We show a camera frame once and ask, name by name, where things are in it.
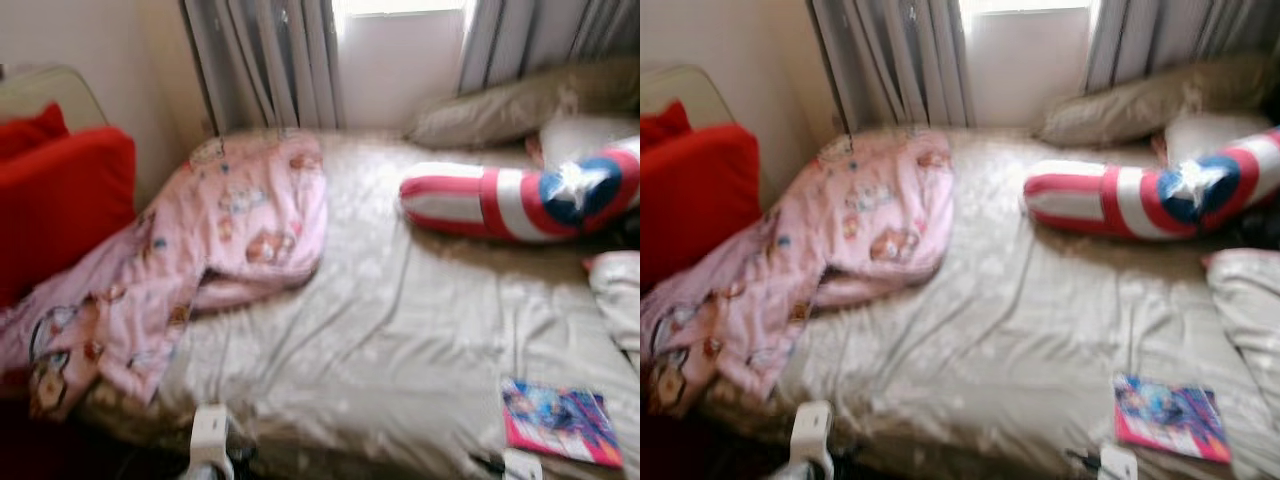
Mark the large beige floral pillow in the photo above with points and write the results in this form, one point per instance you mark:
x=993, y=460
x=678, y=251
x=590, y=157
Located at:
x=1250, y=310
x=620, y=295

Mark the colourful comic book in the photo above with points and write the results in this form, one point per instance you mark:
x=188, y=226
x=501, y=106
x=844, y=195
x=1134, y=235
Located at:
x=560, y=420
x=1170, y=415

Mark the red fabric sofa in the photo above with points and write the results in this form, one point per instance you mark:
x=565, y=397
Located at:
x=700, y=200
x=60, y=200

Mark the small red cushion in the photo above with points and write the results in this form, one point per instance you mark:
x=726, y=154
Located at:
x=662, y=128
x=30, y=135

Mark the plain white pillow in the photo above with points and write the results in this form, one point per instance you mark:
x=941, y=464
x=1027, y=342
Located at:
x=590, y=135
x=1215, y=130

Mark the beige rounded chair back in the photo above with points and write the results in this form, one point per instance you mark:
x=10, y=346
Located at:
x=690, y=88
x=50, y=90

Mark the red white blue bolster pillow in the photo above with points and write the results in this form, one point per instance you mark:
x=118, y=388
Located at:
x=470, y=200
x=1090, y=195

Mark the flat beige pillow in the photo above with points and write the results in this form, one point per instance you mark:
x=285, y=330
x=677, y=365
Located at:
x=1130, y=100
x=500, y=105

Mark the pink cartoon print quilt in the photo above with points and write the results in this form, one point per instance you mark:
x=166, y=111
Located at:
x=850, y=220
x=220, y=220

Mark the grey pleated curtain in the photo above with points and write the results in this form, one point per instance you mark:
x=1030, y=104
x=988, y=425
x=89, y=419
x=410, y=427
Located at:
x=260, y=60
x=890, y=60
x=1170, y=35
x=540, y=35

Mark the beige floral bed sheet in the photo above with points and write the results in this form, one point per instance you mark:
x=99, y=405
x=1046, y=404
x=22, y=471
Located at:
x=400, y=320
x=1020, y=320

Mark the bright window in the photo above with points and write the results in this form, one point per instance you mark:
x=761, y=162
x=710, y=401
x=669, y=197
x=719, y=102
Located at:
x=400, y=6
x=1025, y=5

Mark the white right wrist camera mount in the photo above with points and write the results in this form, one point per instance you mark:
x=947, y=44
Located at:
x=522, y=468
x=1118, y=465

